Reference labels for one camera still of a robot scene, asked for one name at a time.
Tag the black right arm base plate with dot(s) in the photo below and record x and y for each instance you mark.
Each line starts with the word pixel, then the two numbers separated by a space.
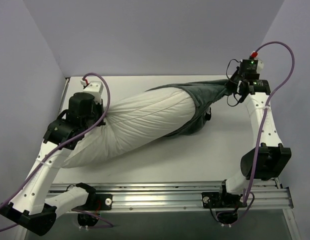
pixel 218 200

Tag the aluminium front rail frame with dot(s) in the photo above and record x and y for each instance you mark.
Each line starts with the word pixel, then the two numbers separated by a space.
pixel 186 196

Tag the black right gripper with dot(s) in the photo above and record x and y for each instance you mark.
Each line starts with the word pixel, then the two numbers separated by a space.
pixel 235 83

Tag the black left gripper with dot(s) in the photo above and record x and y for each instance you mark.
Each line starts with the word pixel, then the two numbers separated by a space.
pixel 99 116

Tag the white pillow insert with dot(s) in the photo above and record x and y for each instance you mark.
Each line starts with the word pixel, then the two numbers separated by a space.
pixel 131 123

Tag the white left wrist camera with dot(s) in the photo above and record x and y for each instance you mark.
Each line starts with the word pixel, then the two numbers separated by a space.
pixel 94 88

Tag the aluminium left side rail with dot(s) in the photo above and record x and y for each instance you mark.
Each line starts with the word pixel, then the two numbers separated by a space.
pixel 62 100

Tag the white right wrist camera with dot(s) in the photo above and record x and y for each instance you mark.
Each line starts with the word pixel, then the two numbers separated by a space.
pixel 260 64

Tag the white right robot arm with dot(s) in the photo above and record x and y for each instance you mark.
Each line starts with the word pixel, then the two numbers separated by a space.
pixel 268 156

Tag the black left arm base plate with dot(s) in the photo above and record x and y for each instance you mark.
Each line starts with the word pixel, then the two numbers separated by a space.
pixel 97 202

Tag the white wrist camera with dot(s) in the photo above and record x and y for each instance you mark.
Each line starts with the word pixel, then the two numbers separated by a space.
pixel 260 64
pixel 94 88

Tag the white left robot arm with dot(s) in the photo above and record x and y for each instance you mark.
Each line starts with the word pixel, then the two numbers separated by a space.
pixel 29 207

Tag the zebra and grey plush pillowcase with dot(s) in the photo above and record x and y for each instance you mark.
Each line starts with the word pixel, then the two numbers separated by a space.
pixel 203 94

